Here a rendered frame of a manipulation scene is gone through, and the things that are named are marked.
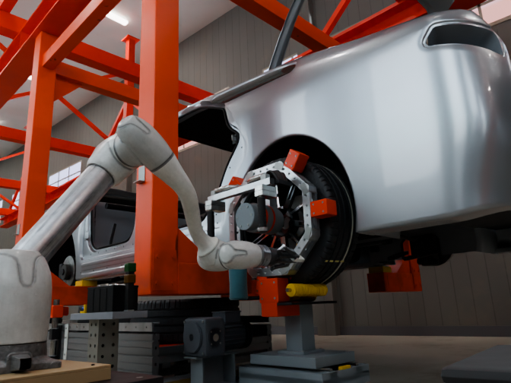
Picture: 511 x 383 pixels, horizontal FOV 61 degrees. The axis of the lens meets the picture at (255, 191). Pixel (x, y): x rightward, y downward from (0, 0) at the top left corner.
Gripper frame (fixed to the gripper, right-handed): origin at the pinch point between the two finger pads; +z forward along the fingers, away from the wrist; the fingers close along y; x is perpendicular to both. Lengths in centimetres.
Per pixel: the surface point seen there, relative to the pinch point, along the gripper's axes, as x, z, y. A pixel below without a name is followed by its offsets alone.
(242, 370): -4, 6, -65
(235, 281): 16.7, -7.8, -27.6
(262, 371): -13, 6, -56
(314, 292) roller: -5.1, 19.0, -14.6
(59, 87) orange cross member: 319, -10, -56
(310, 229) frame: 4.8, 4.1, 12.2
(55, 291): 182, -3, -182
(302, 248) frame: 3.4, 4.4, 2.9
